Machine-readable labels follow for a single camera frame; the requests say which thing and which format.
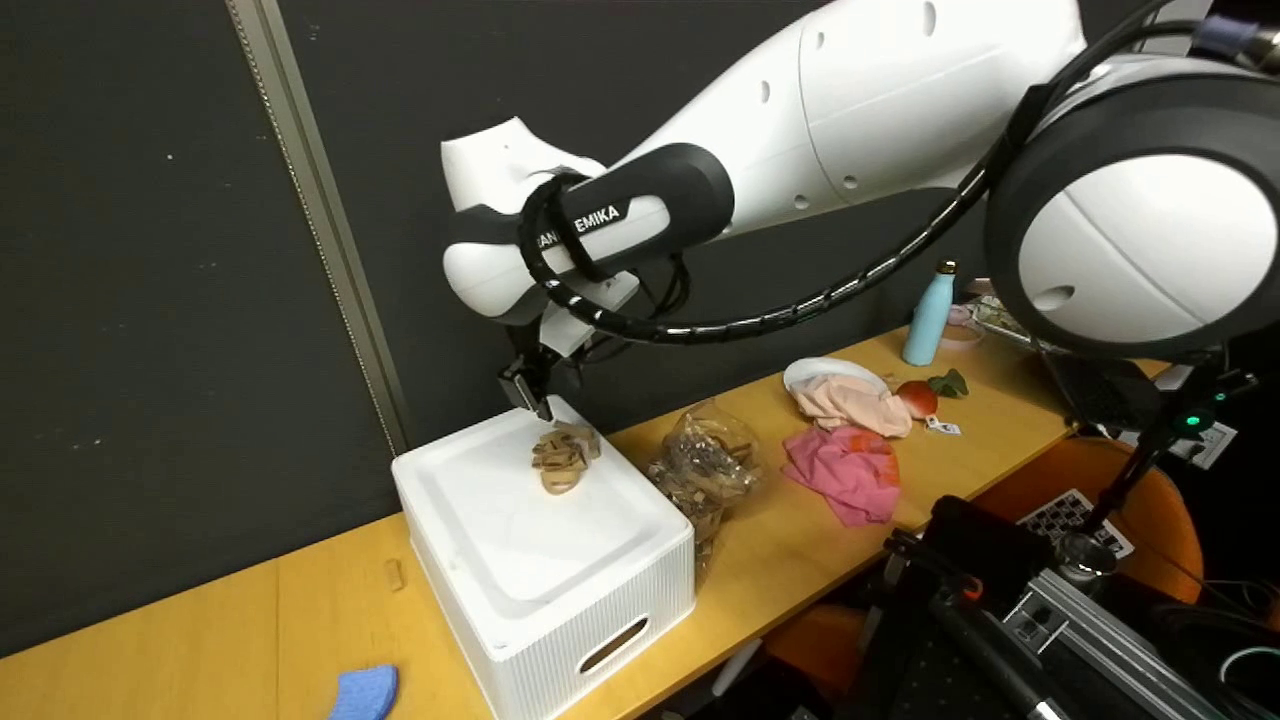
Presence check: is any clear bag of rubber bands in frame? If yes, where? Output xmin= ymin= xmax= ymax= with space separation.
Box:
xmin=648 ymin=404 xmax=762 ymax=552

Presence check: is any pinch of rubber bands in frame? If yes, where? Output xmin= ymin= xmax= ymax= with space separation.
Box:
xmin=533 ymin=425 xmax=599 ymax=497

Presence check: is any grey metal wall strip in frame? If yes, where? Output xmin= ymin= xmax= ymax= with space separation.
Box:
xmin=225 ymin=0 xmax=411 ymax=452

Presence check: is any blue cloth piece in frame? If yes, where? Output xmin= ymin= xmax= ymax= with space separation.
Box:
xmin=328 ymin=662 xmax=398 ymax=720

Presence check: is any red strawberry toy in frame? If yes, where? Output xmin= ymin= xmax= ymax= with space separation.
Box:
xmin=894 ymin=366 xmax=968 ymax=419

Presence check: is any pink cloth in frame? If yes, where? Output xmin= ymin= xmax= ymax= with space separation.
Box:
xmin=782 ymin=425 xmax=899 ymax=527

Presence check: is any light blue bottle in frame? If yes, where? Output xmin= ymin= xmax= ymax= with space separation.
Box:
xmin=904 ymin=258 xmax=957 ymax=366

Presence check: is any black camera tripod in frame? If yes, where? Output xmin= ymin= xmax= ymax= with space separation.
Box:
xmin=1036 ymin=345 xmax=1254 ymax=584

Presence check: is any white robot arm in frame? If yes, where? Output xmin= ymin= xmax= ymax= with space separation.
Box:
xmin=441 ymin=0 xmax=1280 ymax=413

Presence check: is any white plastic tub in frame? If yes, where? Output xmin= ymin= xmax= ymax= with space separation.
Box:
xmin=391 ymin=397 xmax=695 ymax=720

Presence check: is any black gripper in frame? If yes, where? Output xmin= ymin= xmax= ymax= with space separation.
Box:
xmin=501 ymin=307 xmax=596 ymax=416

